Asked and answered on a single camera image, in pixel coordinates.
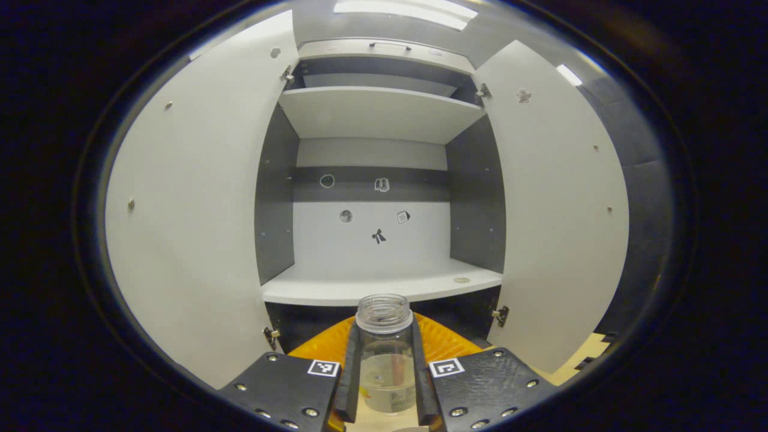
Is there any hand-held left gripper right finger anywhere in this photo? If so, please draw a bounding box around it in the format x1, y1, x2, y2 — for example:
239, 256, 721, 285
411, 312, 560, 432

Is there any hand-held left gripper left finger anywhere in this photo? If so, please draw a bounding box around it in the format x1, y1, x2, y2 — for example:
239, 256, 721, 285
218, 316, 363, 432

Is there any clear glass bottle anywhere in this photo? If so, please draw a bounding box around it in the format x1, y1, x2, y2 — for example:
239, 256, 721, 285
355, 294, 419, 416

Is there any grey cabinet door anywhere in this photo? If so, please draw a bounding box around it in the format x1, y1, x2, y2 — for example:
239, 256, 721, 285
105, 11, 299, 389
474, 40, 629, 374

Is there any grey cabinet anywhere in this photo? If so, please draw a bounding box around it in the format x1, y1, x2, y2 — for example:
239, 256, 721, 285
255, 39, 508, 355

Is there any black backdrop cloth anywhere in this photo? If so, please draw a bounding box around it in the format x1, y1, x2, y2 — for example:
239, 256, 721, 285
579, 84, 676, 337

